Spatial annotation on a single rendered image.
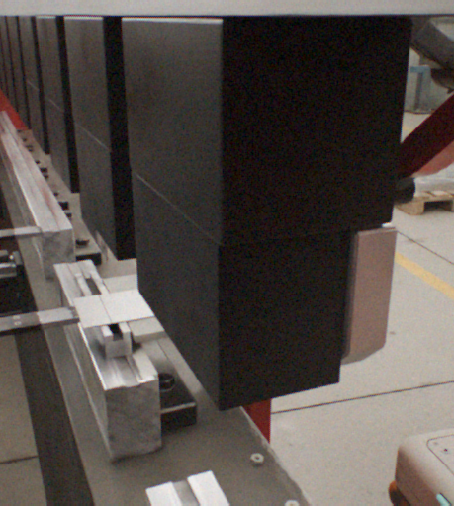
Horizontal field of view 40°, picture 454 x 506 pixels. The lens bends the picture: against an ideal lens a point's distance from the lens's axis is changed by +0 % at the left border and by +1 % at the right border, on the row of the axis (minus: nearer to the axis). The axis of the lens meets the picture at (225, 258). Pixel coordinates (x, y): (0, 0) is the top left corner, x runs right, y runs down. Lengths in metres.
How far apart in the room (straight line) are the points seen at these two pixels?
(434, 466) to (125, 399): 1.17
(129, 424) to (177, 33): 0.52
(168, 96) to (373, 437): 2.04
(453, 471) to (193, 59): 1.56
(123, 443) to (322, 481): 1.39
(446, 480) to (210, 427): 1.02
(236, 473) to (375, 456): 1.50
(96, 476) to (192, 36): 0.56
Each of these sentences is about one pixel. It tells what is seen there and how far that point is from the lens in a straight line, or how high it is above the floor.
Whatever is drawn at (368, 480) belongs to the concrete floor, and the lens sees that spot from 2.10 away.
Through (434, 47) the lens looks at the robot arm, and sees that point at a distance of 1.35.
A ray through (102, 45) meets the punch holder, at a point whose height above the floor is 1.32.
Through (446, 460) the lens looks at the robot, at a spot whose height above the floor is 0.28.
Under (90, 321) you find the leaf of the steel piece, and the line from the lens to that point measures 0.76.
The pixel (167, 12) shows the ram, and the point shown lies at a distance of 0.29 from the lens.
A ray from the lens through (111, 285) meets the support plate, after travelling 0.86.
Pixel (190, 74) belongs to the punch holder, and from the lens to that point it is 0.26.
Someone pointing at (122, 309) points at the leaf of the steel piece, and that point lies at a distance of 0.79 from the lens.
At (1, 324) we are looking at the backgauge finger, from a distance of 0.78.
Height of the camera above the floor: 1.34
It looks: 21 degrees down
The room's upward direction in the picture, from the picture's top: straight up
